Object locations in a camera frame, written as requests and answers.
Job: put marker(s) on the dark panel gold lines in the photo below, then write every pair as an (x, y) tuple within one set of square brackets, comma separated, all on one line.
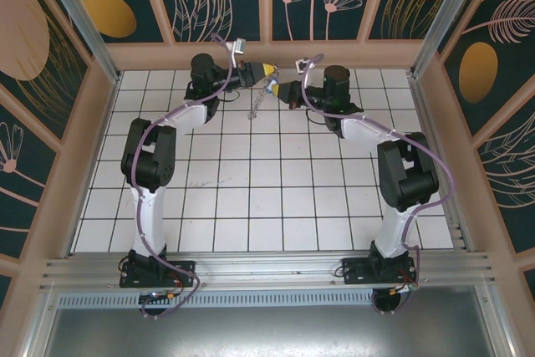
[(25, 18)]

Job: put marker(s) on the grey metal sheet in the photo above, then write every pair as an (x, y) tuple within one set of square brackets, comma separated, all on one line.
[(267, 332)]

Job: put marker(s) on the aluminium frame post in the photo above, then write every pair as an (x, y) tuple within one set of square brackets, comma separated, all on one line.
[(79, 18), (441, 18)]

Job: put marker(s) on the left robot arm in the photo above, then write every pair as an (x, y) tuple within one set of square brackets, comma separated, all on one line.
[(150, 215)]

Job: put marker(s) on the aluminium table edge rail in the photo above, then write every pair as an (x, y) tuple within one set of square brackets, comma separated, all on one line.
[(424, 114)]

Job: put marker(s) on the dark panel pink leaves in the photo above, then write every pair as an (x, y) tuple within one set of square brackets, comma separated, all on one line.
[(514, 190)]

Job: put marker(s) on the silver keyring with many rings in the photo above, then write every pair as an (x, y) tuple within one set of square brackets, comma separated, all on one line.
[(259, 102)]

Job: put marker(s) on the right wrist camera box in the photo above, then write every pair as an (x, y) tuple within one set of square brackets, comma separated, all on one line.
[(302, 65)]

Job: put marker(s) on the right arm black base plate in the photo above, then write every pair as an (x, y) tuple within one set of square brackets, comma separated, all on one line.
[(351, 271)]

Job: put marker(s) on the dark panel single flower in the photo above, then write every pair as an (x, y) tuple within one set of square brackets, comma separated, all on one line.
[(21, 190)]

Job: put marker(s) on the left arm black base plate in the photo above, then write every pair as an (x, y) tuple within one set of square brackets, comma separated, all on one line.
[(184, 269)]

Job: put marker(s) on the dark panel oval and feathers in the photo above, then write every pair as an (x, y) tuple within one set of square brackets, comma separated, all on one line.
[(480, 72)]

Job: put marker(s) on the aluminium mounting rail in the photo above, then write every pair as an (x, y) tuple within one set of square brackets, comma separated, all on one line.
[(267, 267)]

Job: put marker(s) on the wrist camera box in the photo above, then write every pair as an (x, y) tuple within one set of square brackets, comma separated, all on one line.
[(239, 45), (302, 65)]

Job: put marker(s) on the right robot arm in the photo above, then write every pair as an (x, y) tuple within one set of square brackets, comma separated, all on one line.
[(368, 133)]

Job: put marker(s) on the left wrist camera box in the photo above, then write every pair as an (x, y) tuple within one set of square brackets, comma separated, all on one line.
[(239, 45)]

